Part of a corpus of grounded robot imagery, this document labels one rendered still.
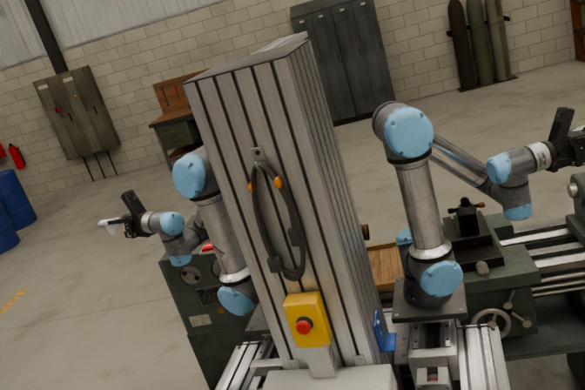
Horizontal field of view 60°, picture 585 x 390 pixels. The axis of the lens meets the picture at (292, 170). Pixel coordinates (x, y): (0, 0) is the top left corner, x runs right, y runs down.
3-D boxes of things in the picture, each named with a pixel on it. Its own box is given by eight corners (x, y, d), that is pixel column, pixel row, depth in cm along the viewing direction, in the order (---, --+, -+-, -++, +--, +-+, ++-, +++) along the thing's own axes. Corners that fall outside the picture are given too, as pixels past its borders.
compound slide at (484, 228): (443, 253, 216) (440, 243, 215) (440, 242, 225) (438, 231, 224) (494, 245, 212) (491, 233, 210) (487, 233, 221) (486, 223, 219)
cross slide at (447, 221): (459, 273, 207) (457, 264, 206) (443, 225, 247) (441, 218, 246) (505, 265, 203) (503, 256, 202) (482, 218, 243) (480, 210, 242)
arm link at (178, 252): (205, 252, 179) (194, 225, 176) (181, 269, 171) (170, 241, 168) (190, 250, 184) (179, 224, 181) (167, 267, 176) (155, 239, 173)
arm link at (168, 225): (173, 241, 167) (164, 218, 164) (152, 239, 174) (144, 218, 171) (190, 230, 173) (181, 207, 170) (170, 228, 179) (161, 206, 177)
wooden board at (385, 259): (359, 296, 223) (357, 288, 222) (359, 254, 256) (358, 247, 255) (428, 284, 217) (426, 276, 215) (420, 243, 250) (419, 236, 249)
